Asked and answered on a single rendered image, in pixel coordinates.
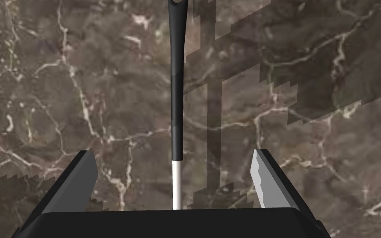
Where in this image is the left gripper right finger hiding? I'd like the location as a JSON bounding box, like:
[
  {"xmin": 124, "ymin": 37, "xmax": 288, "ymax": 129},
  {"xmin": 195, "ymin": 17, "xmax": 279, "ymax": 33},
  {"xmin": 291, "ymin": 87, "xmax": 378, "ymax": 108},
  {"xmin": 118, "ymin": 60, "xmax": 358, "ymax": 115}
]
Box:
[{"xmin": 250, "ymin": 148, "xmax": 312, "ymax": 221}]

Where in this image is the black-handled silver utensil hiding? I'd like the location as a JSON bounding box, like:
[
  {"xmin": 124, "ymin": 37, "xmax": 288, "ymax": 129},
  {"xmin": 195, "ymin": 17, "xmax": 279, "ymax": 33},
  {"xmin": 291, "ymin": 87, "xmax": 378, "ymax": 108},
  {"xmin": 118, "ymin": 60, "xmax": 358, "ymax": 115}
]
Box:
[{"xmin": 167, "ymin": 0, "xmax": 189, "ymax": 211}]

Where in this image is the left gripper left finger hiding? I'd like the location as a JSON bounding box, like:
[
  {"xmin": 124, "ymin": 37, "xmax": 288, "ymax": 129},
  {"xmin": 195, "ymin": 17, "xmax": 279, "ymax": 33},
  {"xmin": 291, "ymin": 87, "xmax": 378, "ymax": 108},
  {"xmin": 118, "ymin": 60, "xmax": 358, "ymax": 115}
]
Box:
[{"xmin": 28, "ymin": 150, "xmax": 99, "ymax": 223}]

